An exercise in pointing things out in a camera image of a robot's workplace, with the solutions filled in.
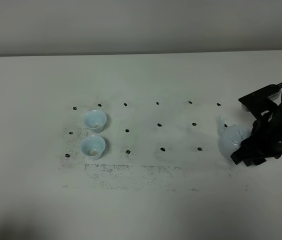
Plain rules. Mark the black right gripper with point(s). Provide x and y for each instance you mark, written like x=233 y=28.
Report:
x=266 y=143

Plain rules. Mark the light blue porcelain teapot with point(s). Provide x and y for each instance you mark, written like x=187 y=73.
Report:
x=230 y=137

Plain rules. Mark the light blue near teacup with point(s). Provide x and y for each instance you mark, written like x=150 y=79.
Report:
x=93 y=147

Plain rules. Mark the light blue teacup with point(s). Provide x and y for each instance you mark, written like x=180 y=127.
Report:
x=95 y=120
x=93 y=147

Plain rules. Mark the light blue far teacup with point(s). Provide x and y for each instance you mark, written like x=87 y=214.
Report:
x=95 y=120

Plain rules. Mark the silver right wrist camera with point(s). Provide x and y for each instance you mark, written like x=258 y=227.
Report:
x=261 y=100

